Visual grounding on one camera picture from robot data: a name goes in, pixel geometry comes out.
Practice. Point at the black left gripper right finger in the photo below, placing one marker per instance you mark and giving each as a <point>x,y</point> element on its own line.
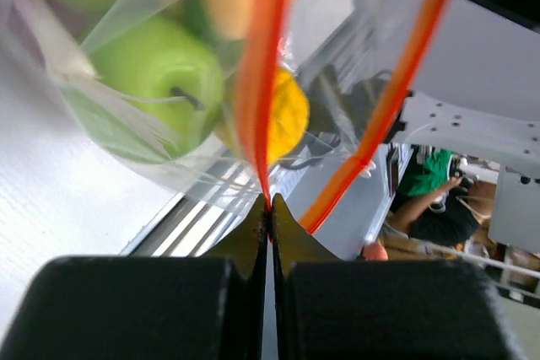
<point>327,308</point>

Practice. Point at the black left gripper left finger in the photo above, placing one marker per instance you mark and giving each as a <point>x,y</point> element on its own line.
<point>131,307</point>

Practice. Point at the green apple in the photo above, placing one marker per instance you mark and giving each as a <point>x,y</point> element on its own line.
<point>165,72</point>

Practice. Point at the person in green shirt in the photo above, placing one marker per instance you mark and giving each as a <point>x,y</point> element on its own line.
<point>433,206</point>

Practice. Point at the aluminium rail frame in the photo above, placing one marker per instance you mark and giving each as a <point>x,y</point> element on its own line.
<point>190,216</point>

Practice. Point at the yellow bell pepper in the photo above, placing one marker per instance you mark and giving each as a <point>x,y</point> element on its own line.
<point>289,116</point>

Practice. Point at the clear zip bag orange zipper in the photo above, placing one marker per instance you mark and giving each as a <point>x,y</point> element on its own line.
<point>331,47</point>

